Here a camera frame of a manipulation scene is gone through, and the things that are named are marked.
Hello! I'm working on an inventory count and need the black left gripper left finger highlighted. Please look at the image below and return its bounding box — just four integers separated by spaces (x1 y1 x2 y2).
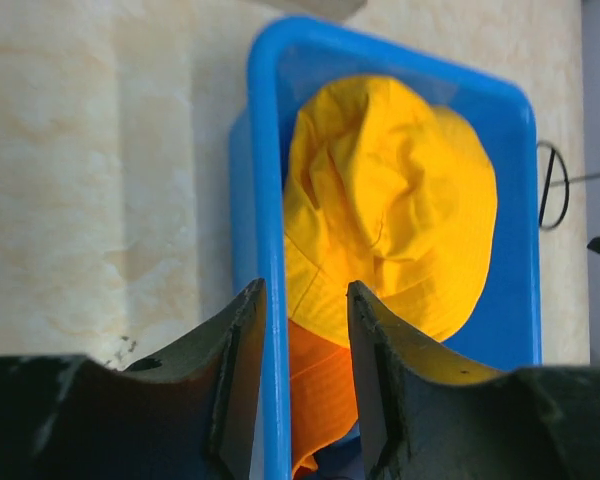
0 279 266 479

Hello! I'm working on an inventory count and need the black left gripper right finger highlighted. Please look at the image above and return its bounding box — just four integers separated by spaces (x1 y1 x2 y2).
347 281 600 479

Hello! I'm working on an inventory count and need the black wire hat stand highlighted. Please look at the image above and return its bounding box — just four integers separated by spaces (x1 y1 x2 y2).
536 140 600 231

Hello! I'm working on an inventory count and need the yellow bucket hat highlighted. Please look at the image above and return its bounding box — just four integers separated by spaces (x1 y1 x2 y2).
284 75 498 346

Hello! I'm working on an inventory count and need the blue plastic bin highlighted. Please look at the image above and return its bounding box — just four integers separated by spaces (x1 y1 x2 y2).
229 16 542 479

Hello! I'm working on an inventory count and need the orange bucket hat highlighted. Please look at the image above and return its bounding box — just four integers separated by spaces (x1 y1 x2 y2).
288 322 358 479

